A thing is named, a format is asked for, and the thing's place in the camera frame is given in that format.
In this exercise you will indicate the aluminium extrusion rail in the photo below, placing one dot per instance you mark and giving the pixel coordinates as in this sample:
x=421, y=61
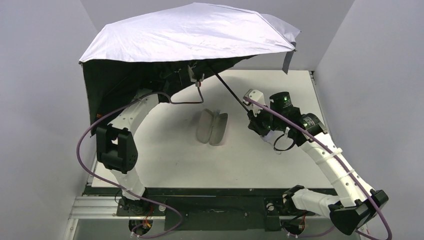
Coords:
x=87, y=203

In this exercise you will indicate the lavender folding umbrella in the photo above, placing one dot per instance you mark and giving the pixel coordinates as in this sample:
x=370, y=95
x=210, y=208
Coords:
x=151, y=52

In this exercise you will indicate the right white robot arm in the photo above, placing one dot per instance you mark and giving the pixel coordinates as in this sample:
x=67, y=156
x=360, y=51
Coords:
x=355, y=202

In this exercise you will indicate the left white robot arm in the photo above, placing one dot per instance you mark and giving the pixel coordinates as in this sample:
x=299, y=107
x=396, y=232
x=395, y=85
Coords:
x=116, y=148

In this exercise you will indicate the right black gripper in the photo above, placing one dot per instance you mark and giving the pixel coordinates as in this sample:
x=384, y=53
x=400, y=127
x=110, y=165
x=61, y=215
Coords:
x=255, y=120

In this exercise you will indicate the pink umbrella case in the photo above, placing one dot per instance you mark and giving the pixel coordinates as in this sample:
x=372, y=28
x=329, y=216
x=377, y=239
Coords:
x=211, y=127

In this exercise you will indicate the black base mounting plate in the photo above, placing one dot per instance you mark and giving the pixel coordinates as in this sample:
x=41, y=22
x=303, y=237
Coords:
x=207, y=209

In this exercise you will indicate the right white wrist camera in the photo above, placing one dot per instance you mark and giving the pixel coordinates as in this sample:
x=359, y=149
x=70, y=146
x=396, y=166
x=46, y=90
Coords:
x=256, y=96

